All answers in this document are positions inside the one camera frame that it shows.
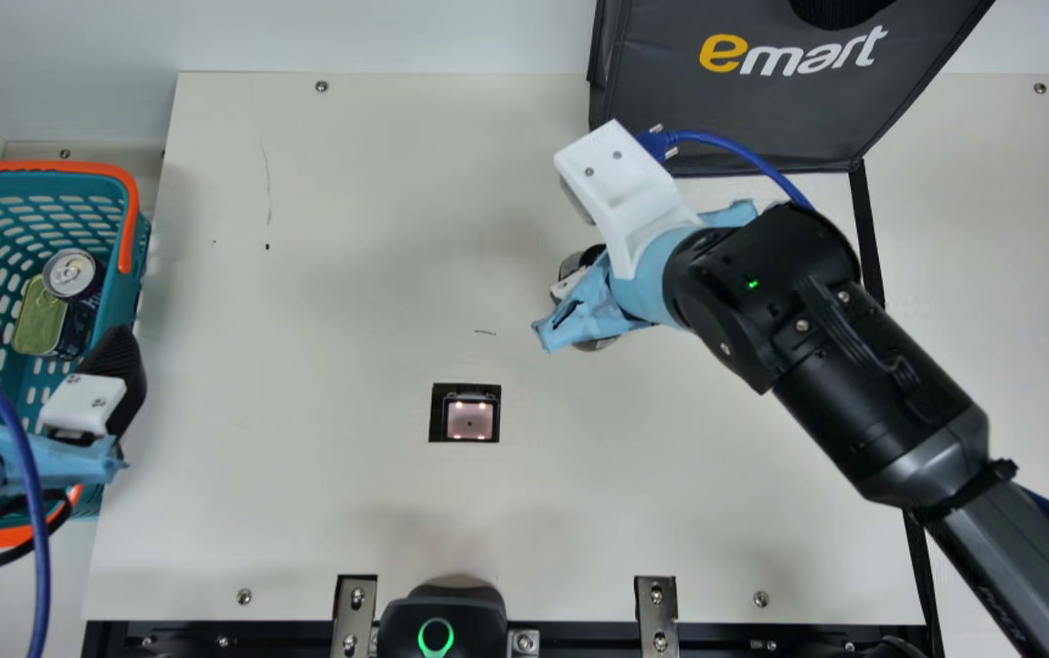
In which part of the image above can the small square scanner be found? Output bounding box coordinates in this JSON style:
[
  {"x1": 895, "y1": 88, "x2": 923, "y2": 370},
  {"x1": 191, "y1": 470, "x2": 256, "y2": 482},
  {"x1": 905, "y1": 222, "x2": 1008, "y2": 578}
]
[{"x1": 429, "y1": 383, "x2": 503, "y2": 444}]

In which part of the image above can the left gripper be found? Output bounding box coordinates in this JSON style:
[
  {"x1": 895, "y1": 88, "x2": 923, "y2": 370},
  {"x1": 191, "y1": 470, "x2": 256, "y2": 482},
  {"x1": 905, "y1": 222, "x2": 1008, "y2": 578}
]
[{"x1": 0, "y1": 311, "x2": 149, "y2": 566}]

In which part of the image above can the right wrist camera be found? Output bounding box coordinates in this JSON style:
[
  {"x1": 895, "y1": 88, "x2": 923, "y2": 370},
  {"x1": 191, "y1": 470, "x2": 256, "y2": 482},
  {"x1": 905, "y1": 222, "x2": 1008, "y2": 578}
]
[{"x1": 554, "y1": 119, "x2": 706, "y2": 280}]

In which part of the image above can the rectangular tin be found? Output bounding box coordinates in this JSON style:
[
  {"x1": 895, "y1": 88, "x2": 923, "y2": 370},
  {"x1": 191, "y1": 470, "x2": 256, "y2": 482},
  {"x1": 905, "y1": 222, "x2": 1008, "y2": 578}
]
[{"x1": 11, "y1": 276, "x2": 91, "y2": 362}]

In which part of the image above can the dark grey bag with straps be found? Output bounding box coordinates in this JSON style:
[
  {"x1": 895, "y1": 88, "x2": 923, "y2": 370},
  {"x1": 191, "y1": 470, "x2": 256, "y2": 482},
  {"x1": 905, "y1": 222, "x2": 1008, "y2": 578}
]
[{"x1": 587, "y1": 0, "x2": 999, "y2": 176}]

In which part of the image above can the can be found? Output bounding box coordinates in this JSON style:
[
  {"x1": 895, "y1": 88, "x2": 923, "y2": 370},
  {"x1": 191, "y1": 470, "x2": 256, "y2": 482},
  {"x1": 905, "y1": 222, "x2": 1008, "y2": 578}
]
[{"x1": 40, "y1": 247, "x2": 110, "y2": 316}]

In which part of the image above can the black strip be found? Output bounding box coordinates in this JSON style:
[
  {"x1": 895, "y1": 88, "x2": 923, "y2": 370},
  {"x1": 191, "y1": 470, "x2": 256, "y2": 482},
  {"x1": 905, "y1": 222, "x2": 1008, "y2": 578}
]
[{"x1": 847, "y1": 157, "x2": 946, "y2": 658}]

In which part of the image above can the black device with green light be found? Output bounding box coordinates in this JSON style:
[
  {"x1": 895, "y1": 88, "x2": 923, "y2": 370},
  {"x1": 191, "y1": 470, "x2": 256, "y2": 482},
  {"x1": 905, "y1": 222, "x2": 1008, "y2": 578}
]
[{"x1": 376, "y1": 585, "x2": 509, "y2": 658}]

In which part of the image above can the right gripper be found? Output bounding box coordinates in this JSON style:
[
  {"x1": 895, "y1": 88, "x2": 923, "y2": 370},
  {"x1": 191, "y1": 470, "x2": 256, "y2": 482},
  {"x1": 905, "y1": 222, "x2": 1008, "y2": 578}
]
[{"x1": 532, "y1": 199, "x2": 760, "y2": 356}]

